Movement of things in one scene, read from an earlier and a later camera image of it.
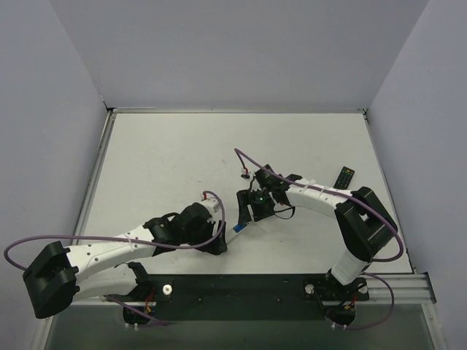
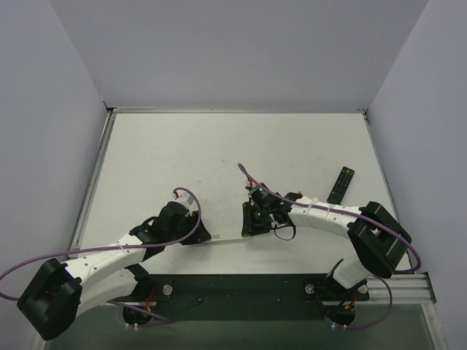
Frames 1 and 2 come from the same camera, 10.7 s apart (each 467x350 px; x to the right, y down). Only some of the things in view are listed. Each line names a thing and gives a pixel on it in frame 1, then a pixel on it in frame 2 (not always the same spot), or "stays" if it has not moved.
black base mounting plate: [219, 297] stays
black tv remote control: [344, 178] stays
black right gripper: [244, 205] to [251, 222]
